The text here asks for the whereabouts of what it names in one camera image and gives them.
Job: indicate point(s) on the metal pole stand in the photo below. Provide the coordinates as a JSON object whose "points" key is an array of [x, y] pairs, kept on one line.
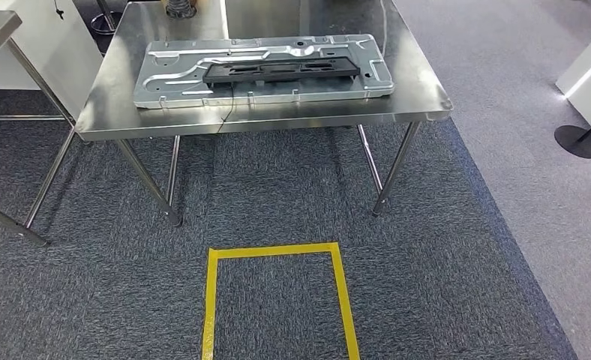
{"points": [[105, 22]]}

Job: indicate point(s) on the black plastic panel part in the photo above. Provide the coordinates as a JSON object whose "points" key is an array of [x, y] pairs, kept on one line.
{"points": [[275, 69]]}

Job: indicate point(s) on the yellow floor tape square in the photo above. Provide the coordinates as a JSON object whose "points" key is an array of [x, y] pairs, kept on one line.
{"points": [[208, 308]]}

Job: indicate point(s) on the black round base stand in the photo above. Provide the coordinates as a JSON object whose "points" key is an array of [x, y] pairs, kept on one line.
{"points": [[578, 141]]}

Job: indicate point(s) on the stainless steel workbench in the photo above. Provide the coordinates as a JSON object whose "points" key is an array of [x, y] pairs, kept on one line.
{"points": [[275, 114]]}

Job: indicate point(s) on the stamped grey metal plate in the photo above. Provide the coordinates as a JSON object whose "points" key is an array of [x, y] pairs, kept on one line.
{"points": [[335, 92]]}

